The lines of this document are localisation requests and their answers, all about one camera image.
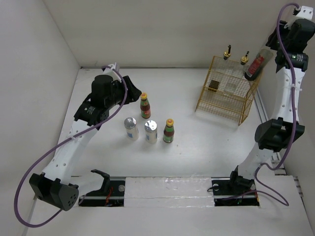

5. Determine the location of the yellow cap sauce bottle front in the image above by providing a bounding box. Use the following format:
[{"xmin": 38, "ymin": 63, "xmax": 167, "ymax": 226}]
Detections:
[{"xmin": 163, "ymin": 118, "xmax": 175, "ymax": 143}]

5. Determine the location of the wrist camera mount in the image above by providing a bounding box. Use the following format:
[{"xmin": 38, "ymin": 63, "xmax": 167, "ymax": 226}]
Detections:
[
  {"xmin": 284, "ymin": 6, "xmax": 314, "ymax": 29},
  {"xmin": 102, "ymin": 62, "xmax": 120, "ymax": 79}
]

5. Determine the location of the clear liquid glass bottle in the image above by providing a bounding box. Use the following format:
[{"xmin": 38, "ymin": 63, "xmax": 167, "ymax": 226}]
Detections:
[{"xmin": 224, "ymin": 51, "xmax": 249, "ymax": 93}]

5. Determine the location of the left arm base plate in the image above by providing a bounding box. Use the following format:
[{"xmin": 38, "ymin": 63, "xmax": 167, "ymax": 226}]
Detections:
[{"xmin": 78, "ymin": 178, "xmax": 126, "ymax": 207}]

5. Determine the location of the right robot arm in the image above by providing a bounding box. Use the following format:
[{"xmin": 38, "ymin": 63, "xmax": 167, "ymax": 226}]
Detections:
[{"xmin": 227, "ymin": 19, "xmax": 315, "ymax": 195}]

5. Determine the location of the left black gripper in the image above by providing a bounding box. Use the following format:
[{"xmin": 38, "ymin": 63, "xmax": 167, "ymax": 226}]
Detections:
[{"xmin": 105, "ymin": 76, "xmax": 141, "ymax": 109}]

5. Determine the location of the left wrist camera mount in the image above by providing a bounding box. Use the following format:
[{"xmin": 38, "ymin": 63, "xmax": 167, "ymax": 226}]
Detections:
[{"xmin": 102, "ymin": 62, "xmax": 120, "ymax": 79}]

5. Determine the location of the silver lid shaker left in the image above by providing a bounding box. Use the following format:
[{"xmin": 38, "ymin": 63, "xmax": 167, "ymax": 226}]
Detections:
[{"xmin": 124, "ymin": 117, "xmax": 139, "ymax": 141}]

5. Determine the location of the silver lid shaker right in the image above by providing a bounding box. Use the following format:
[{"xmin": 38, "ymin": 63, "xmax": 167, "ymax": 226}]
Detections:
[{"xmin": 144, "ymin": 120, "xmax": 158, "ymax": 144}]

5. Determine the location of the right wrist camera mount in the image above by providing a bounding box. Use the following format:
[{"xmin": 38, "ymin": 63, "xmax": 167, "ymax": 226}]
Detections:
[{"xmin": 284, "ymin": 6, "xmax": 314, "ymax": 29}]

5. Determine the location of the dark sauce glass bottle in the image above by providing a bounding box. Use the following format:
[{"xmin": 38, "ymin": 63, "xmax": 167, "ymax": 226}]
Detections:
[{"xmin": 208, "ymin": 44, "xmax": 233, "ymax": 93}]

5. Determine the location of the red label soy sauce bottle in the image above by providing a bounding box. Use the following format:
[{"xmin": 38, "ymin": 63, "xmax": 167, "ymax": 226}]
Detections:
[{"xmin": 244, "ymin": 48, "xmax": 273, "ymax": 81}]

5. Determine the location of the yellow wire rack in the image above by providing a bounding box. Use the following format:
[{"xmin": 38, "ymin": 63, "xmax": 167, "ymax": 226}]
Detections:
[{"xmin": 195, "ymin": 56, "xmax": 261, "ymax": 125}]

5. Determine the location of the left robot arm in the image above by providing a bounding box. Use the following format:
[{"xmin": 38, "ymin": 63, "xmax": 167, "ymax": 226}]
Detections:
[{"xmin": 29, "ymin": 68, "xmax": 141, "ymax": 211}]

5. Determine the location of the silver lid shaker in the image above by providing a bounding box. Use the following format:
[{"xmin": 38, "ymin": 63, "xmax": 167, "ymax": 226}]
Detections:
[
  {"xmin": 124, "ymin": 117, "xmax": 139, "ymax": 141},
  {"xmin": 144, "ymin": 120, "xmax": 158, "ymax": 144}
]

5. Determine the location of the yellow cap sauce bottle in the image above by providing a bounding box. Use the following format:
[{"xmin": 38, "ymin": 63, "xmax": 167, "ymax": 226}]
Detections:
[
  {"xmin": 140, "ymin": 92, "xmax": 151, "ymax": 118},
  {"xmin": 163, "ymin": 118, "xmax": 175, "ymax": 143}
]

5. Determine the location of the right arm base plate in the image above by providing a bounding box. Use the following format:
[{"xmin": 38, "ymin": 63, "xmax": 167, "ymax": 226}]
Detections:
[{"xmin": 207, "ymin": 177, "xmax": 260, "ymax": 207}]

